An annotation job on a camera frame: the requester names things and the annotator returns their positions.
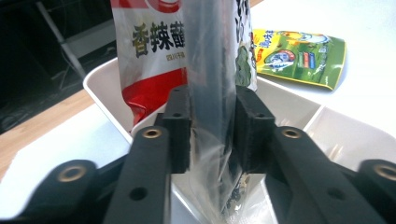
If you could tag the grey metal table frame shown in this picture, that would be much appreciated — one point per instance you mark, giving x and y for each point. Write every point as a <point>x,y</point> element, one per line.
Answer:
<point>90,37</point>

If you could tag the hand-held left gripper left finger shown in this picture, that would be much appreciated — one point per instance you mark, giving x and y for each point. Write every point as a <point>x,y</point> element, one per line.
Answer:
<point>149,174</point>

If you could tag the red white seasoning packet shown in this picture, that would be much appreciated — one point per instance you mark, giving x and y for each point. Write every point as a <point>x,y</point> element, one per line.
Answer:
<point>149,62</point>

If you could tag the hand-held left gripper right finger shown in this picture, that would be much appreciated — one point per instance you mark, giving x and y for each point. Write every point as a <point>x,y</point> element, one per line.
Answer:
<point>299,174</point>

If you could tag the clear bag of dried seaweed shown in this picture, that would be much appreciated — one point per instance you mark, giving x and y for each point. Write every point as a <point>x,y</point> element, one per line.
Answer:
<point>211,62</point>

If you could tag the yellow green spout pouch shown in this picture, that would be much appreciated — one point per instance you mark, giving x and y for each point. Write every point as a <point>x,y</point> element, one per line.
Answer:
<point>299,59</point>

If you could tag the white divided plastic container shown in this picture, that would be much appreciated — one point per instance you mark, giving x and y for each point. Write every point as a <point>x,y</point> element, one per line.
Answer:
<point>286,102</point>

